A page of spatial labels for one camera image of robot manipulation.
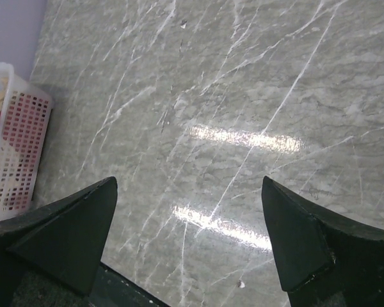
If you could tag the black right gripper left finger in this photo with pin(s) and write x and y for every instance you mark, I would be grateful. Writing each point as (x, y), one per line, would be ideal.
(62, 242)

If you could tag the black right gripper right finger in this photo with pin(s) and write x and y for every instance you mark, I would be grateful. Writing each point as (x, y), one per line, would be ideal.
(322, 257)

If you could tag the white plastic laundry basket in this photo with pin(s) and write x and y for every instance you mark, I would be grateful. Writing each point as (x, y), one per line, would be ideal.
(23, 126)

